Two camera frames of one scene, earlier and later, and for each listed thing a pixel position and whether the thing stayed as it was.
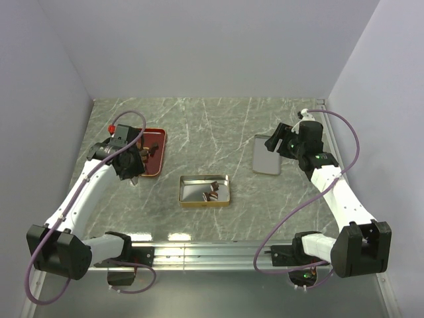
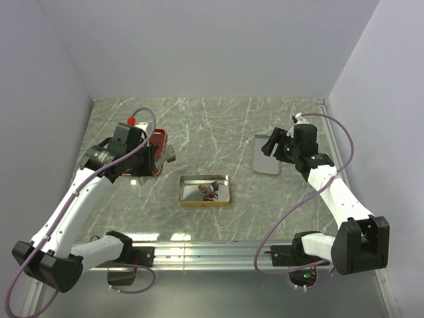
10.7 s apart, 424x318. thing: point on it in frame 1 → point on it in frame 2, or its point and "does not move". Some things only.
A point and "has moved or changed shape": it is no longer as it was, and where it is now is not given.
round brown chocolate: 213,196 does not move
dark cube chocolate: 214,186 does not move
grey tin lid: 264,161 does not move
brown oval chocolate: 144,154 has moved or changed shape
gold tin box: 191,188 does not move
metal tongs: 135,181 has moved or changed shape
